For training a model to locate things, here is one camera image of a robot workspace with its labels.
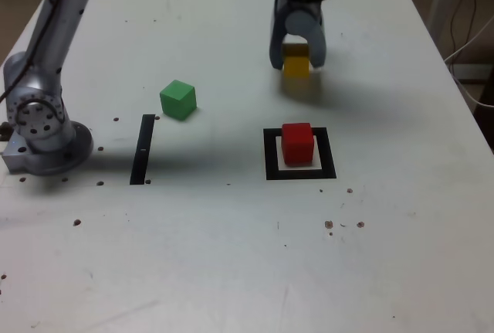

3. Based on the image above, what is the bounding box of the red cube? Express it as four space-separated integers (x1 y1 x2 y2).
280 122 314 168

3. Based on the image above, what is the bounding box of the white cable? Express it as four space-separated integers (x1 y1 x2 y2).
443 15 494 64
455 73 494 109

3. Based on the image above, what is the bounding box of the black tape strip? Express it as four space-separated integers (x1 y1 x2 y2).
129 114 155 186

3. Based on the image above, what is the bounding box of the black tape square outline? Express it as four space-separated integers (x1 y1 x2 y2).
262 127 337 182

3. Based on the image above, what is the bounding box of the yellow cube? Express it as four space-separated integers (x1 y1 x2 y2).
281 42 312 79

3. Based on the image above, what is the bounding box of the green cube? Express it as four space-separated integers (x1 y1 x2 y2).
159 79 198 121

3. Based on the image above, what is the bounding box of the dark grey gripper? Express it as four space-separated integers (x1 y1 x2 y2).
269 0 330 71

